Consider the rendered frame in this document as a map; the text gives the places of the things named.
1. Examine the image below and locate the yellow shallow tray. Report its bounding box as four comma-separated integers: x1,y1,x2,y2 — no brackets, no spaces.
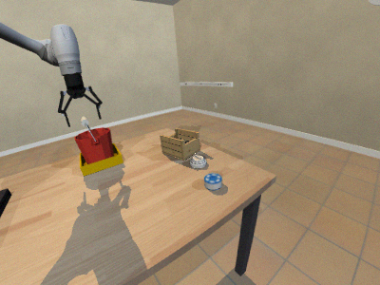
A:
80,143,124,176

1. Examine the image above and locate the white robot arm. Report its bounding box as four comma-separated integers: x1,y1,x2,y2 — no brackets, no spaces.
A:
0,22,82,76

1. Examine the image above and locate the wooden slatted crate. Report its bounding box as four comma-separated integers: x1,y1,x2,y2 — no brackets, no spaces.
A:
160,128,200,161

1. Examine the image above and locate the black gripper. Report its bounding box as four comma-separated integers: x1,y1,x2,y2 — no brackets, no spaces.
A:
58,74,102,127

